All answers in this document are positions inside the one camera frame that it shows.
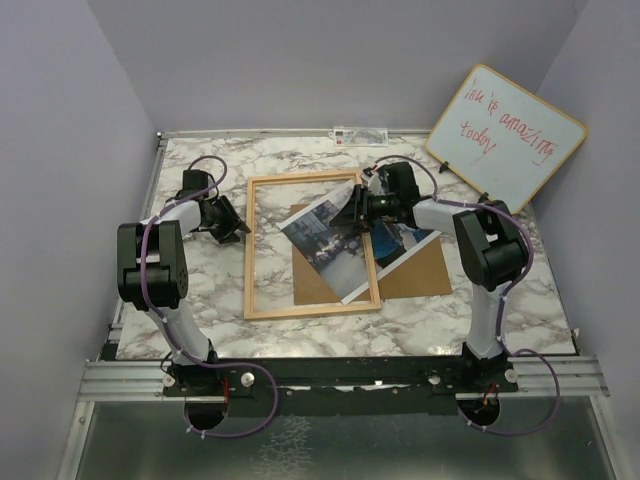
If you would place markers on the left aluminium side rail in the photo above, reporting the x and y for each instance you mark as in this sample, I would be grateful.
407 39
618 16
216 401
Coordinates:
128 241

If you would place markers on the brown frame backing board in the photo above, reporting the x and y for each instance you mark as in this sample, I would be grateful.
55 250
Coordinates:
420 275

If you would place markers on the aluminium front rail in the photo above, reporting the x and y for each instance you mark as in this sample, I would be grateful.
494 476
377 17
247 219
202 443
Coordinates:
140 381

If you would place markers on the white label strip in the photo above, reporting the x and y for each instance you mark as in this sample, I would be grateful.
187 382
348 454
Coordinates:
359 137

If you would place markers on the whiteboard with red writing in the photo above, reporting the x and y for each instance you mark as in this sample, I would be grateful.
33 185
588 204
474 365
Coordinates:
501 139

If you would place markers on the black mounting bar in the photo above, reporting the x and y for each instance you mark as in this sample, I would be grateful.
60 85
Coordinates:
340 385

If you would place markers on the colour photo print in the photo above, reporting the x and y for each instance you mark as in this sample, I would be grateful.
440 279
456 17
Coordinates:
325 250

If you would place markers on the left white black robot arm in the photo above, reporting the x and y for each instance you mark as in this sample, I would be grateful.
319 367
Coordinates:
152 270

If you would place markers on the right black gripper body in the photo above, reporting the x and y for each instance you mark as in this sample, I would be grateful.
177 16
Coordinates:
380 206

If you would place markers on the light wooden picture frame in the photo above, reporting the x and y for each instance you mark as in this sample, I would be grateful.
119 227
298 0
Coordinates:
250 314

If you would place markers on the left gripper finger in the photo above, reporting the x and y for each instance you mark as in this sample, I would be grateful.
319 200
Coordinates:
225 236
230 221

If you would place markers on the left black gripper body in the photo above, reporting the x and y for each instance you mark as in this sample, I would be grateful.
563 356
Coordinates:
220 222

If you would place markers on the clear frame glass pane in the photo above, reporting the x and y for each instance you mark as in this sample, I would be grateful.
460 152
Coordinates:
335 254

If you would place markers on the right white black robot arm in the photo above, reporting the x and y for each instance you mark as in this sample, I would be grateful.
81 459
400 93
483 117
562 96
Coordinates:
495 251

